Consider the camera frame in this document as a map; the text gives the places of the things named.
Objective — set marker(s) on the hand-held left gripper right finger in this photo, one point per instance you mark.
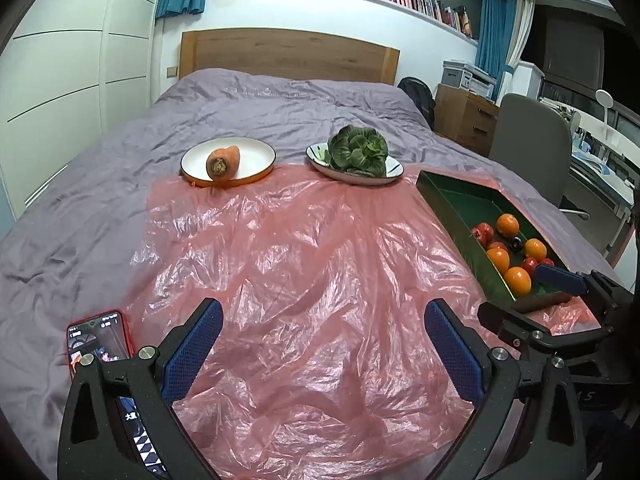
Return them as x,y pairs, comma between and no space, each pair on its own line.
455,355

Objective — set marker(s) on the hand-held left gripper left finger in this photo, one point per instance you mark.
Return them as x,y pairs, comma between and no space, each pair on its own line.
192,355

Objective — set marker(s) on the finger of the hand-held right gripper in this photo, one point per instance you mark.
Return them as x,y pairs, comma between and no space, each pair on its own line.
560,280
520,330

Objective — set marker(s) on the large orange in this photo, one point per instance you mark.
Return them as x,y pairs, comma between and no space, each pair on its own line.
517,281

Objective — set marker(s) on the dark purple plum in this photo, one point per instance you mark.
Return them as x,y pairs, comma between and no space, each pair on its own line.
516,245

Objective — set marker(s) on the wrinkled red apple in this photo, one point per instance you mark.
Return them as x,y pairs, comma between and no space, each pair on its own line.
483,233

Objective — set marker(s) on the green tray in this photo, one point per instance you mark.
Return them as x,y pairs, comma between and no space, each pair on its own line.
450,195

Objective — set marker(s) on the smartphone in red case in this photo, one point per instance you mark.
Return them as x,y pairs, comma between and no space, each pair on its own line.
100,330

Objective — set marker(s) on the white desk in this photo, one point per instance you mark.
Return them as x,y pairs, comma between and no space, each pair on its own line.
600,175

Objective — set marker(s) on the pink plastic sheet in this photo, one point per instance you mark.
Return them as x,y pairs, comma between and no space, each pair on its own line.
310,270

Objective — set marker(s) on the grey office chair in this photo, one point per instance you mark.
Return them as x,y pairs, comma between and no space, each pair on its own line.
530,135

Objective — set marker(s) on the wooden nightstand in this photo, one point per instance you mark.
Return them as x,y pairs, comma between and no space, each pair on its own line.
465,120

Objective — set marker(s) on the white desk lamp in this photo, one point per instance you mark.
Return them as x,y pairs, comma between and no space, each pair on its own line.
604,98

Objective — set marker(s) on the white plate dark rim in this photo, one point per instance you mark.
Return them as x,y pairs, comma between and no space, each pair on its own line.
392,172

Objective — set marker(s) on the carrot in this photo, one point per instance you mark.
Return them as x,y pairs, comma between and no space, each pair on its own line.
223,162

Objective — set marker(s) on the white cabinet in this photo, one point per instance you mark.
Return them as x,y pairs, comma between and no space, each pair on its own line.
530,80

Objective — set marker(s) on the white plate orange rim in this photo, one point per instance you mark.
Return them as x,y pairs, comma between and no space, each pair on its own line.
255,157

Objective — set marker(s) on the green leafy vegetable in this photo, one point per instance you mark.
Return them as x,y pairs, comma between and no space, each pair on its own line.
357,152

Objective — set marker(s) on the white printer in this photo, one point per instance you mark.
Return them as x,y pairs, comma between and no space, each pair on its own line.
462,77

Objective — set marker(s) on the black backpack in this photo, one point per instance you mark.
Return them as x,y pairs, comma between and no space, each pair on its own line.
417,97

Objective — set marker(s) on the dark window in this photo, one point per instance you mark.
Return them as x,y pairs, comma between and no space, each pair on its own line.
575,45

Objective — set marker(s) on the white curtain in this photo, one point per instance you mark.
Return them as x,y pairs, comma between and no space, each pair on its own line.
522,30

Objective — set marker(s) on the white wardrobe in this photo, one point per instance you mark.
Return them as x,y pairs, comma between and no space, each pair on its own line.
60,85

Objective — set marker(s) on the wooden headboard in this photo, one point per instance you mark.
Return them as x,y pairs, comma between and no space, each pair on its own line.
290,55

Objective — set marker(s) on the wall socket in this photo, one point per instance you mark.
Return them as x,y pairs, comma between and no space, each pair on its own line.
172,71

